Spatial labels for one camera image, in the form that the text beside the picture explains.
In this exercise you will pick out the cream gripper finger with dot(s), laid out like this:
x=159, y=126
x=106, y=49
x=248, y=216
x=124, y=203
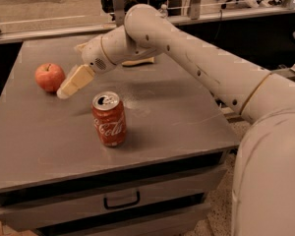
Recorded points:
x=79, y=48
x=77, y=78

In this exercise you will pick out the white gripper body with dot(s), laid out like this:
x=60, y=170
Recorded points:
x=93, y=56

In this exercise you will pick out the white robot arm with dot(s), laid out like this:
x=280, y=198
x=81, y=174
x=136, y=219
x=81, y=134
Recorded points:
x=263, y=193

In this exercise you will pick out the red apple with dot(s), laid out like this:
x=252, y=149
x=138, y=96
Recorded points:
x=49, y=77

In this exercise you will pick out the red Coca-Cola can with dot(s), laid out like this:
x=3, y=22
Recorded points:
x=109, y=118

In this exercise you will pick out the yellow sponge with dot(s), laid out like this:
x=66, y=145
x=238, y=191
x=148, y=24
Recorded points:
x=133, y=63

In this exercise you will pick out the clear plastic water bottle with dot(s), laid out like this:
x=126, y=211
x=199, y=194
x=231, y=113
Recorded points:
x=163, y=10

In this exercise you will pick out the grey drawer cabinet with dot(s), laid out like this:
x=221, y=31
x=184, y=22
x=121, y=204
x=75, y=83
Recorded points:
x=55, y=171

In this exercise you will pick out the metal railing frame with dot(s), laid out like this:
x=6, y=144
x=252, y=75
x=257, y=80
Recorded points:
x=31, y=18

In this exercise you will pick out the black drawer handle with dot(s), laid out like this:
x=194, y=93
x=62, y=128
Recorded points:
x=121, y=199

